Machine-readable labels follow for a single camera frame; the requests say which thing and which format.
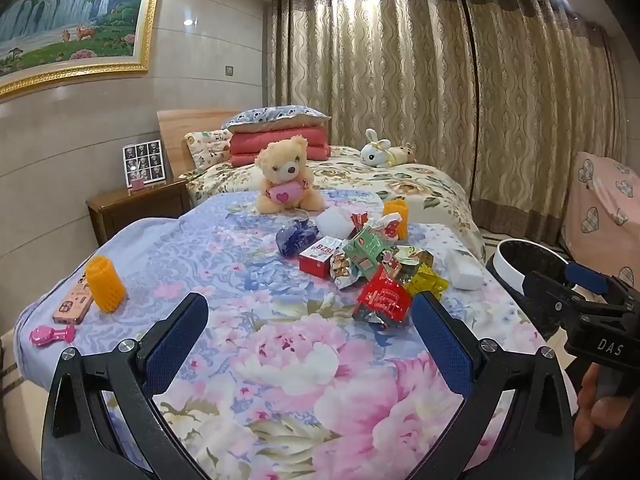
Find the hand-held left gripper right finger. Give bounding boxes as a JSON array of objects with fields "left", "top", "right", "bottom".
[{"left": 410, "top": 290, "right": 576, "bottom": 480}]

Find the magenta plastic toy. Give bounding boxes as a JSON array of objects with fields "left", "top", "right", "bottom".
[{"left": 29, "top": 324, "right": 76, "bottom": 347}]

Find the gold framed landscape painting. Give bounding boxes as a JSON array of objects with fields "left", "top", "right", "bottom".
[{"left": 0, "top": 0, "right": 168, "bottom": 98}]

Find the cream floral bedspread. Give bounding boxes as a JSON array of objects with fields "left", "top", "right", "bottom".
[{"left": 179, "top": 145, "right": 486, "bottom": 261}]

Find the beige patterned curtain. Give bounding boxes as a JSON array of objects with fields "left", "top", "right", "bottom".
[
  {"left": 460, "top": 0, "right": 631, "bottom": 241},
  {"left": 265, "top": 0, "right": 471, "bottom": 196}
]

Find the clear candy packet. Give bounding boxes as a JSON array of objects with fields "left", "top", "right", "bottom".
[{"left": 330, "top": 252, "right": 361, "bottom": 291}]

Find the photo frame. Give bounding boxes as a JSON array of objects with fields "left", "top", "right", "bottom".
[{"left": 122, "top": 140, "right": 166, "bottom": 185}]

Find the black bin bag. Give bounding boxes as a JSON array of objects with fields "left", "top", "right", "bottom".
[{"left": 497, "top": 242, "right": 571, "bottom": 343}]

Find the white round waste bin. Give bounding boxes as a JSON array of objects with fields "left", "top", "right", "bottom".
[{"left": 484, "top": 238, "right": 571, "bottom": 343}]

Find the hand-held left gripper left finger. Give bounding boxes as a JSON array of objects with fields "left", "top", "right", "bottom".
[{"left": 41, "top": 292, "right": 210, "bottom": 480}]

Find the cream floral pillow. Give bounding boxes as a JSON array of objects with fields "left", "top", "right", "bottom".
[{"left": 184, "top": 129, "right": 233, "bottom": 171}]

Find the orange ribbed cup near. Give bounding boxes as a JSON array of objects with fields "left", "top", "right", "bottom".
[{"left": 84, "top": 255, "right": 128, "bottom": 313}]

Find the wooden headboard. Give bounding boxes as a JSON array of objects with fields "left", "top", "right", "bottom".
[{"left": 156, "top": 109, "right": 241, "bottom": 171}]

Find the blue pink floral blanket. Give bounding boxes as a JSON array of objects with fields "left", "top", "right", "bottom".
[{"left": 12, "top": 190, "right": 581, "bottom": 480}]

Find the wooden nightstand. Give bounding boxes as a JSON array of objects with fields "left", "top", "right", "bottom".
[{"left": 86, "top": 177, "right": 193, "bottom": 247}]

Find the pink heart covered furniture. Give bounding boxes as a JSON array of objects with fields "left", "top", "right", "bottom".
[{"left": 560, "top": 151, "right": 640, "bottom": 286}]

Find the white foam sheet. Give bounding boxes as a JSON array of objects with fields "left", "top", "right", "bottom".
[{"left": 315, "top": 208, "right": 356, "bottom": 238}]

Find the white foam block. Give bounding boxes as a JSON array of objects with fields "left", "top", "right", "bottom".
[{"left": 445, "top": 247, "right": 487, "bottom": 291}]

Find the beige teddy bear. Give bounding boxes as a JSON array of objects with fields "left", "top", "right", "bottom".
[{"left": 255, "top": 136, "right": 326, "bottom": 213}]

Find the blue plastic bag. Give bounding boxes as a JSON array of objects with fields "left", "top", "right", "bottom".
[{"left": 276, "top": 219, "right": 320, "bottom": 258}]

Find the silver green snack packet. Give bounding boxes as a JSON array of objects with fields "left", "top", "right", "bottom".
[{"left": 385, "top": 245, "right": 433, "bottom": 281}]

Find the large red snack packet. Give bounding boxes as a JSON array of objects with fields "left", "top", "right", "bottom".
[{"left": 352, "top": 265, "right": 416, "bottom": 331}]

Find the person's right hand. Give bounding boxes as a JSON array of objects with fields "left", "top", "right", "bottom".
[{"left": 574, "top": 361, "right": 623, "bottom": 451}]

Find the white paper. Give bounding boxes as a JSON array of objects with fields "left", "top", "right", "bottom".
[{"left": 377, "top": 213, "right": 405, "bottom": 238}]

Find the red and white carton box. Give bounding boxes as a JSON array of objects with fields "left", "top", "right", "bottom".
[{"left": 298, "top": 236, "right": 346, "bottom": 279}]

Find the pink mobile phone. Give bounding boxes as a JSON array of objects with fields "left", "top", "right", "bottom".
[{"left": 52, "top": 274, "right": 96, "bottom": 325}]

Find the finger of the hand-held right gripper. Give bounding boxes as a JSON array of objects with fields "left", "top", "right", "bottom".
[
  {"left": 521, "top": 270, "right": 621, "bottom": 345},
  {"left": 565, "top": 261, "right": 640, "bottom": 306}
]

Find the yellow snack packet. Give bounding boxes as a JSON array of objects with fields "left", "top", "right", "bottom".
[{"left": 405, "top": 265, "right": 449, "bottom": 301}]

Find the white rabbit plush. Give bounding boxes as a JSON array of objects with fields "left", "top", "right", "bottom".
[{"left": 360, "top": 128, "right": 396, "bottom": 168}]

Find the beige bed base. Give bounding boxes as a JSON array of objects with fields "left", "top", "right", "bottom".
[{"left": 0, "top": 327, "right": 51, "bottom": 461}]

